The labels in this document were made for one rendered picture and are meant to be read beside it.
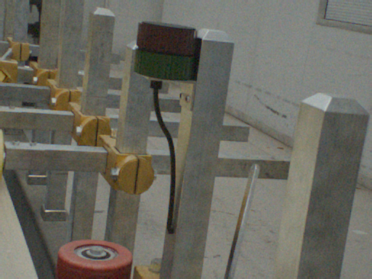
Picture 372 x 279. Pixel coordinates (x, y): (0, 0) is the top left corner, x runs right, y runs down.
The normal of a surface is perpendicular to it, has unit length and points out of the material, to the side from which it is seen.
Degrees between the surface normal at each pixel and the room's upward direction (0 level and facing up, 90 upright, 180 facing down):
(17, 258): 0
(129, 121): 90
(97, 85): 90
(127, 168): 90
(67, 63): 90
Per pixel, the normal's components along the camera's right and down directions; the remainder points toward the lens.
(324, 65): -0.94, -0.05
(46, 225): 0.13, -0.97
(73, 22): 0.32, 0.24
